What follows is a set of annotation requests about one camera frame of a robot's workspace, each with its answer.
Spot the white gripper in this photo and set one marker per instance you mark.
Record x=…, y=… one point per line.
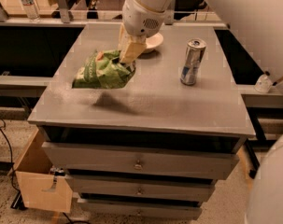
x=140, y=19

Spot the silver blue energy drink can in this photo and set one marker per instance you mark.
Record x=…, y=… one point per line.
x=194, y=54

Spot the metal railing frame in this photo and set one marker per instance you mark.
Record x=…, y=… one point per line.
x=70, y=12

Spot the white paper bowl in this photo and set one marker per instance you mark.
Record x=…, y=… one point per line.
x=153, y=43

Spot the clear plastic water bottle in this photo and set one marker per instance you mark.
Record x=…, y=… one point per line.
x=30, y=9

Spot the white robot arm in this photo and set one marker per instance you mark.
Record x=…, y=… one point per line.
x=258, y=26

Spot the green jalapeno chip bag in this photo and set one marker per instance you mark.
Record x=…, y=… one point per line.
x=103, y=70

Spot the open wooden drawer box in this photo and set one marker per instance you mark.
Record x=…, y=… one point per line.
x=40, y=187

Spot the grey drawer cabinet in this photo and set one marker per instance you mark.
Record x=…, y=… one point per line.
x=156, y=147

